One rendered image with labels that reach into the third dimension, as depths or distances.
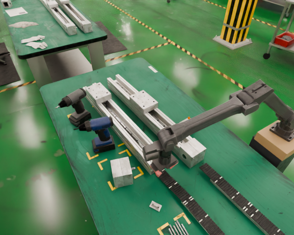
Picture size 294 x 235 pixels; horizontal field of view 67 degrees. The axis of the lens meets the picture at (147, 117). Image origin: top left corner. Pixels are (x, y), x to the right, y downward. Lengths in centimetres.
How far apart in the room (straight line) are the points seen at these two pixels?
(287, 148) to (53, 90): 157
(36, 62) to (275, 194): 232
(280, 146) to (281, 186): 22
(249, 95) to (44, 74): 215
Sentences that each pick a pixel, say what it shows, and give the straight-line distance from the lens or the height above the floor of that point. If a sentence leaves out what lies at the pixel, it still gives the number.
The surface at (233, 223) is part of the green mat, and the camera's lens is 112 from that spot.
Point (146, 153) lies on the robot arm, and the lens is 93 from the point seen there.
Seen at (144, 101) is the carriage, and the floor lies 90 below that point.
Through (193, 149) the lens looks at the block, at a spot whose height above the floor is 87.
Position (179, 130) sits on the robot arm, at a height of 111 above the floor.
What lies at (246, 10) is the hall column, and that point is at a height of 59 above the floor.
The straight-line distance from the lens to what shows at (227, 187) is 115.
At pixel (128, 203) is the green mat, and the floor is 78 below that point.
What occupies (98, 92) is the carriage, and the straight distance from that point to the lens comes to 148.
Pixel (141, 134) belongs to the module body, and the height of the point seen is 86.
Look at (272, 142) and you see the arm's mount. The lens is 139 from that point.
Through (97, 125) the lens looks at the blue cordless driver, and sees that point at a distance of 113.
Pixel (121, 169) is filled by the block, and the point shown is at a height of 87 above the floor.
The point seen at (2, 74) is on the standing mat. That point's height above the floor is 1.
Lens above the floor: 177
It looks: 43 degrees down
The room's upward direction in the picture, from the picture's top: 1 degrees counter-clockwise
